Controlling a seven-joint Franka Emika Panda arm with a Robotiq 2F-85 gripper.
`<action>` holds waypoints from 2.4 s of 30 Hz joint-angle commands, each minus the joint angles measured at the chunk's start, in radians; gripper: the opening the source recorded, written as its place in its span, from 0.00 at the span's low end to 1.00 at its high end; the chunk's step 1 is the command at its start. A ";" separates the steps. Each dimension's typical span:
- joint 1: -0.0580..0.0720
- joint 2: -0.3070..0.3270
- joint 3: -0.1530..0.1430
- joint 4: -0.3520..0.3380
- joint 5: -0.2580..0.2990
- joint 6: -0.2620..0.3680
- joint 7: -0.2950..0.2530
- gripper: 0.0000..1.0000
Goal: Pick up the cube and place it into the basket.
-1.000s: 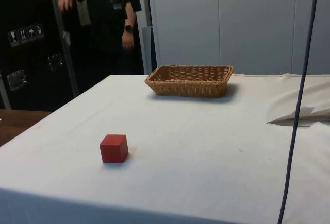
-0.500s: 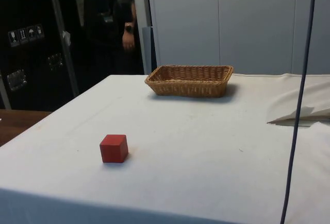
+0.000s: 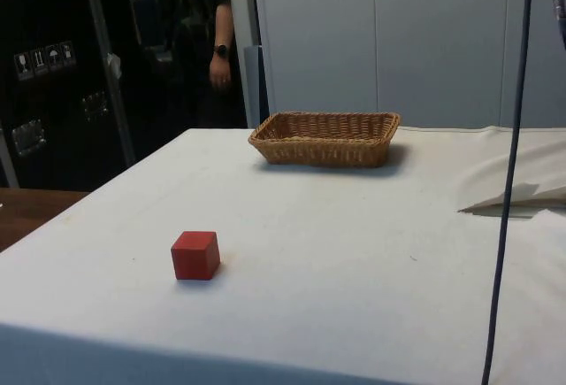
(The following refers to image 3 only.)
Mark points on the wicker basket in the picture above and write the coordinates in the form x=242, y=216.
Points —
x=325, y=150

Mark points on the red cube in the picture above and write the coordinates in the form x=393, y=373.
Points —
x=194, y=256

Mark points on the pale locker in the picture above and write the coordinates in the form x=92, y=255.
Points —
x=438, y=40
x=316, y=35
x=546, y=71

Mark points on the person in black clothes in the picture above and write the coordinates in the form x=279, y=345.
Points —
x=194, y=13

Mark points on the black cabinet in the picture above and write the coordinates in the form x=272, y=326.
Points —
x=57, y=106

